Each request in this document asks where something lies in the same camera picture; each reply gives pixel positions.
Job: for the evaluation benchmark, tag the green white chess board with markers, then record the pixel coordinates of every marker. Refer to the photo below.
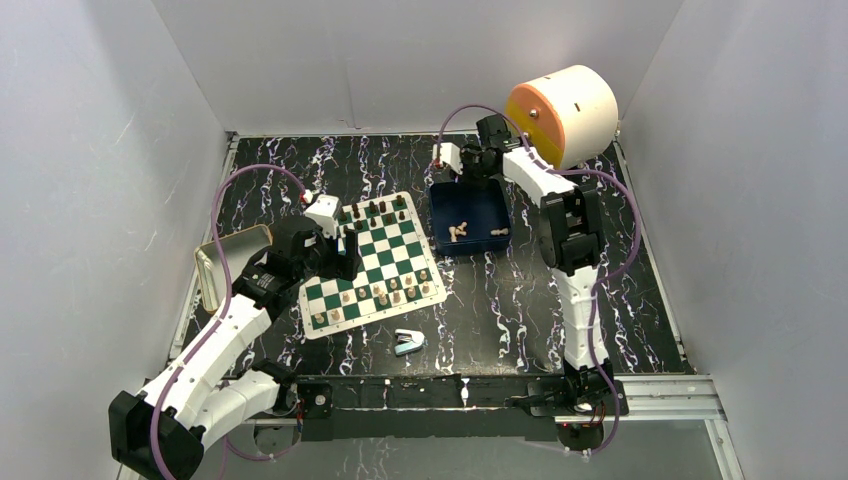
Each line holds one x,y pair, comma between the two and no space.
385,254

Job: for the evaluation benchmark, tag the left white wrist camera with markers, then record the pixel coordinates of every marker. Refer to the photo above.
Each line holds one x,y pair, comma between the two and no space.
325,211

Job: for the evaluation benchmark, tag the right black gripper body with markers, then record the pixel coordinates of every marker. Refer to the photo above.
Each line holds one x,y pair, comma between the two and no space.
475,167

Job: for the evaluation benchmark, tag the gold metal tin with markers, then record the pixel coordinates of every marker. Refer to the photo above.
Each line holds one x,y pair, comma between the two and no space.
238,248

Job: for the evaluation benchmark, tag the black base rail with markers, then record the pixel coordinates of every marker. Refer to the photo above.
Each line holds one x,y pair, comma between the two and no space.
542,407

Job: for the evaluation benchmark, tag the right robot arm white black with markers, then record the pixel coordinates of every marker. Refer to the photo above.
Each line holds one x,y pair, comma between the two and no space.
570,239

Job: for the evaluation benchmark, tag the small light blue stapler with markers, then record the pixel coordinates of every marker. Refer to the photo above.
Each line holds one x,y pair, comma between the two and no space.
408,341

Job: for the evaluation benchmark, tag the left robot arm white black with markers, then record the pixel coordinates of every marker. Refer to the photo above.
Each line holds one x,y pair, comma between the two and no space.
164,430

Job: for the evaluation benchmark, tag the light pieces in tray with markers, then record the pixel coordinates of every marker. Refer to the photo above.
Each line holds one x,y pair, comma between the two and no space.
462,232

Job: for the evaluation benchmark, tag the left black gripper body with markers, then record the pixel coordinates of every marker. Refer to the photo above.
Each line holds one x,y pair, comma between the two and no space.
325,260

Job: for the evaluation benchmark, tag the dark chess pieces row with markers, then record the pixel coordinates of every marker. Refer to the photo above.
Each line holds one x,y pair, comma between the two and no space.
386,212

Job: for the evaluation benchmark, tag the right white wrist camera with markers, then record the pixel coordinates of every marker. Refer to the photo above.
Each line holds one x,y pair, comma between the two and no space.
447,155

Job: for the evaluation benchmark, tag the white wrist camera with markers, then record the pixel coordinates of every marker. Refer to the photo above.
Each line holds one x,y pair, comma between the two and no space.
325,211
447,155

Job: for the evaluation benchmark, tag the white cylindrical drawer cabinet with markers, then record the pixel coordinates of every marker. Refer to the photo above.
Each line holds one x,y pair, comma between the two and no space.
570,115

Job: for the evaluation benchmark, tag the blue tray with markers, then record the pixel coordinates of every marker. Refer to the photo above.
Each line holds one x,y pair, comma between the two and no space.
481,207

